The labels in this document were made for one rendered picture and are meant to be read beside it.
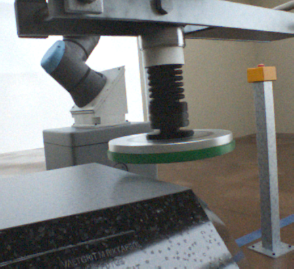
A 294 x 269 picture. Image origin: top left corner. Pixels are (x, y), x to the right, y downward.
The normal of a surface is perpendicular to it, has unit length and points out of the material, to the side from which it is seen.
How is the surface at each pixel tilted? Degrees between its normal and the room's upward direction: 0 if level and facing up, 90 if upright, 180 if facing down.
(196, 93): 90
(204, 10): 90
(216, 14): 90
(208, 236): 45
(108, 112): 90
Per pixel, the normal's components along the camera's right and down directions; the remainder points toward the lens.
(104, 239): 0.27, -0.70
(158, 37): -0.17, 0.07
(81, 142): 0.55, 0.00
